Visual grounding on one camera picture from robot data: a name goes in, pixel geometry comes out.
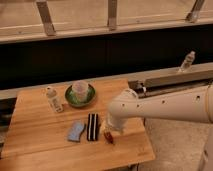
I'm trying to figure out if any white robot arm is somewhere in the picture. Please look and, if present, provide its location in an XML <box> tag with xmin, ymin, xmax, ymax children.
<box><xmin>105</xmin><ymin>84</ymin><xmax>213</xmax><ymax>132</ymax></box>

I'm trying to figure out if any white ceramic cup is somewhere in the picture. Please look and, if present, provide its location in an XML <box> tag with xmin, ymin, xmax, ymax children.
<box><xmin>72</xmin><ymin>80</ymin><xmax>89</xmax><ymax>102</ymax></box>

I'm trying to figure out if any black white striped block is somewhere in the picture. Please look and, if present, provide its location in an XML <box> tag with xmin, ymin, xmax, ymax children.
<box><xmin>87</xmin><ymin>114</ymin><xmax>99</xmax><ymax>141</ymax></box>

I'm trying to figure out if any green plate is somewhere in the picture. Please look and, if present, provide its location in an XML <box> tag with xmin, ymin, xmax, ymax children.
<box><xmin>65</xmin><ymin>85</ymin><xmax>96</xmax><ymax>108</ymax></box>

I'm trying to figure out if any small white bottle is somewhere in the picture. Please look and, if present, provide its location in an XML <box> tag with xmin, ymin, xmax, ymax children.
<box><xmin>46</xmin><ymin>86</ymin><xmax>63</xmax><ymax>113</ymax></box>

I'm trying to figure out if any middle metal bracket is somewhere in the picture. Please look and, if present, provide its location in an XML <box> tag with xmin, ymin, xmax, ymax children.
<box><xmin>108</xmin><ymin>0</ymin><xmax>117</xmax><ymax>31</ymax></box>

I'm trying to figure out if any metal bracket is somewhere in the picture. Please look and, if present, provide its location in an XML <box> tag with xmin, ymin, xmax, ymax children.
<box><xmin>108</xmin><ymin>0</ymin><xmax>117</xmax><ymax>31</ymax></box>
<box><xmin>186</xmin><ymin>0</ymin><xmax>205</xmax><ymax>23</ymax></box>
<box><xmin>36</xmin><ymin>0</ymin><xmax>56</xmax><ymax>36</ymax></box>

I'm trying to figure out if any left metal bracket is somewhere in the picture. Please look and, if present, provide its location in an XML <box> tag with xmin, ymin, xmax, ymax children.
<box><xmin>36</xmin><ymin>0</ymin><xmax>56</xmax><ymax>36</ymax></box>

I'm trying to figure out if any right metal bracket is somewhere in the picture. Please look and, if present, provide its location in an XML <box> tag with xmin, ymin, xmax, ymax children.
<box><xmin>186</xmin><ymin>0</ymin><xmax>205</xmax><ymax>23</ymax></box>

